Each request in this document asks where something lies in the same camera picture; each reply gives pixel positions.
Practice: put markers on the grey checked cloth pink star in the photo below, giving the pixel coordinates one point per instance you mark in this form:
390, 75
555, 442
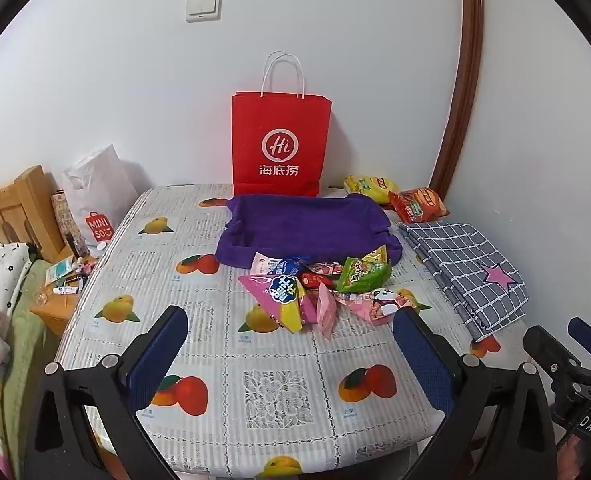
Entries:
455, 255

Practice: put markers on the fruit print tablecloth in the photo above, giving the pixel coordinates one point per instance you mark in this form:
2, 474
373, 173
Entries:
275, 395

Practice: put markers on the green snack packet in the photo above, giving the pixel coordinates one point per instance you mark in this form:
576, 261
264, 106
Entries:
363, 272

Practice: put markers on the brown wooden door frame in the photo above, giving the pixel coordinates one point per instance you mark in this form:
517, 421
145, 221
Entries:
470, 60

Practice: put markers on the wooden nightstand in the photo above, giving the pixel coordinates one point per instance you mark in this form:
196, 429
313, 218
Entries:
55, 307

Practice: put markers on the purple cloth tray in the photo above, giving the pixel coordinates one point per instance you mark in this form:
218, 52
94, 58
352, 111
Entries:
305, 225

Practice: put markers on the green blanket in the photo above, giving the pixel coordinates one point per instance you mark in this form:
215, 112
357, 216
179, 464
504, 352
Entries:
25, 340

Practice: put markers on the white floral pillow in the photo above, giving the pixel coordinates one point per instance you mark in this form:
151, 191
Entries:
0, 265

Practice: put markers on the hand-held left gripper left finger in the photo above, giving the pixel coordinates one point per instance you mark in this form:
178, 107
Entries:
160, 355

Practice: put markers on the pink yellow snack packet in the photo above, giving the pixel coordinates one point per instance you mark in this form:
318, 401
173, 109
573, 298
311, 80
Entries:
280, 300

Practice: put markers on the yellow chip bag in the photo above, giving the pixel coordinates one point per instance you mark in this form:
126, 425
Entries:
370, 187

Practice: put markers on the blue snack packet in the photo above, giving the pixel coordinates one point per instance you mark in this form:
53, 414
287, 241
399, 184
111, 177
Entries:
295, 263

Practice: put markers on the white snack packet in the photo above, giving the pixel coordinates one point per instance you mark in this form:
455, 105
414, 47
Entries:
268, 262

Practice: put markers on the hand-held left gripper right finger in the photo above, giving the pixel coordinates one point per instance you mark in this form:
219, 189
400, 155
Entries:
420, 360

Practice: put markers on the pink panda snack packet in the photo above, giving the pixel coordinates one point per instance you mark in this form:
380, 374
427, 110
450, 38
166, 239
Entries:
375, 305

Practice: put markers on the small pink snack packet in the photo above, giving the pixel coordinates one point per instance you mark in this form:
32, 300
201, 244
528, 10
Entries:
325, 310

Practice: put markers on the red chip bag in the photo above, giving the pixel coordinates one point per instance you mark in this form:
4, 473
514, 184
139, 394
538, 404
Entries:
420, 205

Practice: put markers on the teal small box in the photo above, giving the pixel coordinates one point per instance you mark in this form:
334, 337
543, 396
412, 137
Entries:
59, 270

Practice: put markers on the patterned paper bag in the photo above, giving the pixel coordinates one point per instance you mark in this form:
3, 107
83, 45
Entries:
65, 220

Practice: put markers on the white wall light switch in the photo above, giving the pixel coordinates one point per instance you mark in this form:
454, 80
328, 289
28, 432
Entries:
204, 7

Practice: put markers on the red snack packet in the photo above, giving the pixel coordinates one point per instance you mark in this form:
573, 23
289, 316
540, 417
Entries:
311, 280

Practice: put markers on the strawberry print snack packet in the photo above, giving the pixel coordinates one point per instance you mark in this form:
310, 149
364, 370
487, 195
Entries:
330, 270

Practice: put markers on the red paper shopping bag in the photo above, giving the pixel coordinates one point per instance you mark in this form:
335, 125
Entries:
280, 125

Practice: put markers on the white plastic shopping bag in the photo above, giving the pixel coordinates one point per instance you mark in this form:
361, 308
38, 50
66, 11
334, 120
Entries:
100, 185

